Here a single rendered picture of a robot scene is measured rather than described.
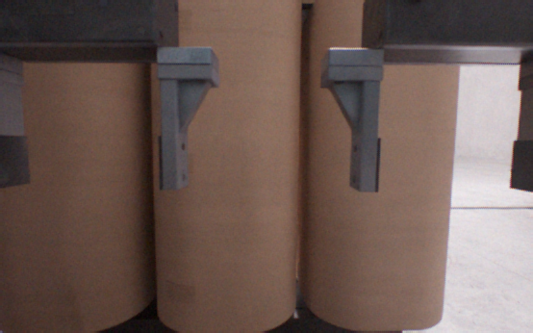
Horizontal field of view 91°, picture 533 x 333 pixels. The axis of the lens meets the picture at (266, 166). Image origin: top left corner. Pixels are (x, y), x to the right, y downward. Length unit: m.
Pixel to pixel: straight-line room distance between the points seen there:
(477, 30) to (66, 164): 0.77
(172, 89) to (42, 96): 0.63
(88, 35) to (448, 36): 0.24
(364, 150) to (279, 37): 0.54
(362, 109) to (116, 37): 0.18
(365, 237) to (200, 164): 0.45
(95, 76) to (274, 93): 0.43
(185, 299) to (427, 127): 0.74
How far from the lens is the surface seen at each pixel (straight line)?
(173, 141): 0.21
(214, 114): 0.65
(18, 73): 0.30
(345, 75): 0.20
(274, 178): 0.67
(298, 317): 0.93
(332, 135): 0.71
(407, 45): 0.22
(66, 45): 0.24
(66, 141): 0.78
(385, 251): 0.77
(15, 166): 0.29
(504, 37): 0.25
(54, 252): 0.85
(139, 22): 0.22
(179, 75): 0.21
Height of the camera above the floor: 0.69
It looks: 5 degrees down
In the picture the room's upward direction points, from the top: 1 degrees clockwise
